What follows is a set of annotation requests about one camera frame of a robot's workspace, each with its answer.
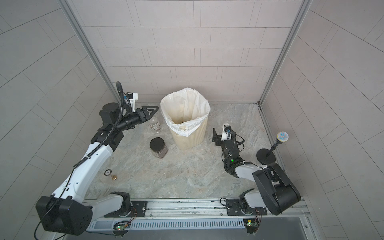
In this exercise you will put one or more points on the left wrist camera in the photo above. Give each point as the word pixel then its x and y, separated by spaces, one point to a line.
pixel 130 99

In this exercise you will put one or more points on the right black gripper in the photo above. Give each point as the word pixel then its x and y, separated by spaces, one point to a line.
pixel 216 138

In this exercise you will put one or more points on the circuit board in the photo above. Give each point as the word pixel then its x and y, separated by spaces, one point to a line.
pixel 251 225
pixel 121 226

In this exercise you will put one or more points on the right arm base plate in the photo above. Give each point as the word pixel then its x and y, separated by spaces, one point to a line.
pixel 234 208

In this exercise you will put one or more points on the right circuit board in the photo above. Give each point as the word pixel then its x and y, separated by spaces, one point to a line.
pixel 251 225

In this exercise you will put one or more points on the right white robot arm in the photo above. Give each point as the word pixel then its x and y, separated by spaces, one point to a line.
pixel 274 188

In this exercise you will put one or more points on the beige ribbed trash bin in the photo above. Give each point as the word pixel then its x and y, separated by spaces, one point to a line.
pixel 196 138

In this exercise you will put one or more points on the aluminium mounting rail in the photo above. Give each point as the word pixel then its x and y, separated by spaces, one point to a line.
pixel 166 208

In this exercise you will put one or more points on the black lid glass jar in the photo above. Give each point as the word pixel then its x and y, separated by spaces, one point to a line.
pixel 158 147

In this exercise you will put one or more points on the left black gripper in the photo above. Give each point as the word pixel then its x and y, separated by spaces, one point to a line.
pixel 142 115

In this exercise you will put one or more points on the white lid rose tea jar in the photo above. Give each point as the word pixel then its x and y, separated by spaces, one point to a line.
pixel 154 124

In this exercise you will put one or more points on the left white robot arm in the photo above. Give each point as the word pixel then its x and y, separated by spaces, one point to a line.
pixel 65 211

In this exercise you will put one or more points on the white trash bag liner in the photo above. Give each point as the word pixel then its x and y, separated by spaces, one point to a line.
pixel 184 111

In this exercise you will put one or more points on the round knob on stalk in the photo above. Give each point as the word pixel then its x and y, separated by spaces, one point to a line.
pixel 267 156

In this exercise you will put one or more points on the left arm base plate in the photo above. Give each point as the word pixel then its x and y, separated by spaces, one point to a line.
pixel 137 209

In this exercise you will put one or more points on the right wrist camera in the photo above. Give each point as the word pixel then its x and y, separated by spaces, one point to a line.
pixel 226 134

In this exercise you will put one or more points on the left circuit board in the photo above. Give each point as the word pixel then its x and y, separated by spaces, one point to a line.
pixel 121 226

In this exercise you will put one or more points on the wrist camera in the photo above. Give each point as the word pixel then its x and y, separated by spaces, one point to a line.
pixel 130 99
pixel 226 134

